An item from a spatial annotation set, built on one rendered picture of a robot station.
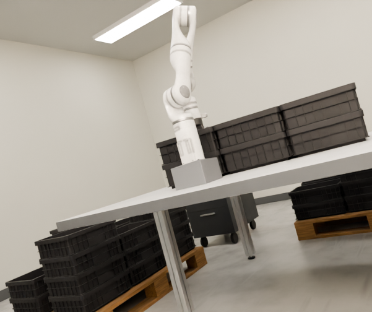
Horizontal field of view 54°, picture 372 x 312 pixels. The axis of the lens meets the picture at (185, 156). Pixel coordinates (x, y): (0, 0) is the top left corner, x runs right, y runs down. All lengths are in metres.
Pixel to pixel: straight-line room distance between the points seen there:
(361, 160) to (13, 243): 3.75
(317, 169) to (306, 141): 0.57
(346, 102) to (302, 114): 0.17
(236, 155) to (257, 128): 0.15
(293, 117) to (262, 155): 0.20
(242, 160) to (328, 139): 0.36
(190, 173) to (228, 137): 0.29
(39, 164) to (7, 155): 0.40
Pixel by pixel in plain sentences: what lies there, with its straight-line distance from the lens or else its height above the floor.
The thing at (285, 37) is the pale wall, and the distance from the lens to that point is 5.29.
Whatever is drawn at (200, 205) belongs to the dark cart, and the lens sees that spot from 3.48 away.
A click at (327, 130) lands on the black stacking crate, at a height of 0.78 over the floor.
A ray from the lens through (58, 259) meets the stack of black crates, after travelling 2.22.
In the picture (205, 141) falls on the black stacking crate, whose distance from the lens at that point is 1.67.
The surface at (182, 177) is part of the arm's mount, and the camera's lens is 1.47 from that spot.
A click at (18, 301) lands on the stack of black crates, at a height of 0.25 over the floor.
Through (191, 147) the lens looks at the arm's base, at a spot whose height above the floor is 0.85.
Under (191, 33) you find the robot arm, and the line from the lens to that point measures 1.76.
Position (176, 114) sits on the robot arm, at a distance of 1.50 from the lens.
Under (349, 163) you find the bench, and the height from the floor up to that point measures 0.68.
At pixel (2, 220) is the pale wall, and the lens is 4.25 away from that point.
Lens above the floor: 0.78
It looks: 2 degrees up
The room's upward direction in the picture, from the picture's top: 15 degrees counter-clockwise
